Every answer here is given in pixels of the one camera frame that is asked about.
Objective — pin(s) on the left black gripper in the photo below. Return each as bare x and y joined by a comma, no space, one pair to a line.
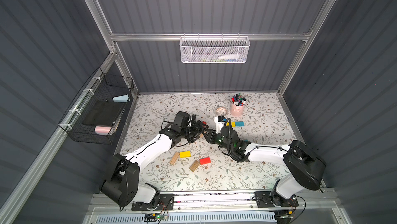
195,128

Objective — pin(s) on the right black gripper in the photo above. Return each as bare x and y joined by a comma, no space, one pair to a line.
212,135

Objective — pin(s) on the teal block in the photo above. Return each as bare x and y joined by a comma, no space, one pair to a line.
238,124

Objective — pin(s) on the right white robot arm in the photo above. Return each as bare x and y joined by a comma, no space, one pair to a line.
306,168

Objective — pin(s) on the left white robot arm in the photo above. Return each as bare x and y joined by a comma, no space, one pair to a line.
121,181

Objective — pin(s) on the small glass dish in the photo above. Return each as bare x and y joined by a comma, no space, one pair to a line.
221,111

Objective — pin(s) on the pink pen cup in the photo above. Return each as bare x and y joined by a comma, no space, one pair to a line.
236,110

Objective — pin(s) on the white bottle in basket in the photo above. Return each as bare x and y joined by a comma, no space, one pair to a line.
229,57

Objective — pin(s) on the light blue box in basket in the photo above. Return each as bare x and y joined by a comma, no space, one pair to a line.
121,99

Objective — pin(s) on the black notebook in basket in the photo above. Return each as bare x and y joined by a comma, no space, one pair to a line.
103,113

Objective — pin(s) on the pink eraser in basket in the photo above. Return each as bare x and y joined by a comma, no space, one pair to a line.
103,130

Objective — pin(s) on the white wire mesh basket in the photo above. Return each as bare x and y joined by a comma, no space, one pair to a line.
207,50

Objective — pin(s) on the black wire wall basket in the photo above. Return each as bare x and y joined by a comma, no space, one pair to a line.
102,87

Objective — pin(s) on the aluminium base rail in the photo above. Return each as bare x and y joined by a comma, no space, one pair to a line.
213,207

